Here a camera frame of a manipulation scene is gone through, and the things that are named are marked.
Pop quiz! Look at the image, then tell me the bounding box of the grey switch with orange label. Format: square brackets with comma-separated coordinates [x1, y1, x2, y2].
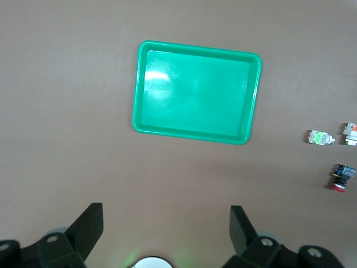
[340, 122, 357, 146]

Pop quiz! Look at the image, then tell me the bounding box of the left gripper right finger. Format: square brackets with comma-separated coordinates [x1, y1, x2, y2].
[223, 205, 345, 268]

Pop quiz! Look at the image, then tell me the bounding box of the green plastic tray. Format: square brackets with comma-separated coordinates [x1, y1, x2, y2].
[132, 40, 263, 145]

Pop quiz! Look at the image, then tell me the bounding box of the brown table mat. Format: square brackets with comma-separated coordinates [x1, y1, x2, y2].
[0, 0, 357, 268]

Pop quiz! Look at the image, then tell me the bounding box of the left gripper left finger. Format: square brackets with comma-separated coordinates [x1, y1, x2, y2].
[0, 203, 104, 268]

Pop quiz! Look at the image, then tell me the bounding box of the red push button switch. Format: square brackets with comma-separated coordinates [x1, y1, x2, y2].
[325, 164, 357, 194]

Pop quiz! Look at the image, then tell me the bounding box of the grey switch with green label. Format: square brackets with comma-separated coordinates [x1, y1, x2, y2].
[304, 130, 337, 146]

